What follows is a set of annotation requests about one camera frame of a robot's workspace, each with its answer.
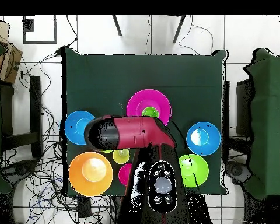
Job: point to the red plastic bowl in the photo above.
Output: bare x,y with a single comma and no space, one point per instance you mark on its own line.
124,175

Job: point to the grey stand base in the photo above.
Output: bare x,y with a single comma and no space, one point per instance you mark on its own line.
18,170

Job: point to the large blue plastic bowl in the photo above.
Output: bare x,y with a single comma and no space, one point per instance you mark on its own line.
212,142
72,135

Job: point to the black box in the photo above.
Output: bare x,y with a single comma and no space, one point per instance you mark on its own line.
243,105

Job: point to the black table frame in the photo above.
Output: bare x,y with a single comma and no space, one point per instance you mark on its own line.
35,116

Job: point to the grey chair base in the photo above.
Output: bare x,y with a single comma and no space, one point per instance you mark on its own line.
236,171

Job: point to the orange plastic bowl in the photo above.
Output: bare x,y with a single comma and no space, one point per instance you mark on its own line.
79,182

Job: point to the black stand leg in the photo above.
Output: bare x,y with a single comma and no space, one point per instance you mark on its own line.
117,25
179,29

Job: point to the green plastic bowl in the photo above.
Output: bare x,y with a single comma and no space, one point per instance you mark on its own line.
200,168

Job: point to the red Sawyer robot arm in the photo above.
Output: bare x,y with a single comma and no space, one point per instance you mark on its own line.
130,133

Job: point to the yellow plastic cup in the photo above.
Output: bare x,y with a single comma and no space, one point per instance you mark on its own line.
117,159

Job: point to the stepped green plastic cup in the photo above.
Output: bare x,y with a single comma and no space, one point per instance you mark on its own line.
150,113

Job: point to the pink plastic bowl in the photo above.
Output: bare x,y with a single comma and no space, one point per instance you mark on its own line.
135,102

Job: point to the dark green table cloth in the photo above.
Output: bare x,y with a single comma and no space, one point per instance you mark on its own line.
107,81

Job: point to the cardboard box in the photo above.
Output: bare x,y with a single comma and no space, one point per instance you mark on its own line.
10,63

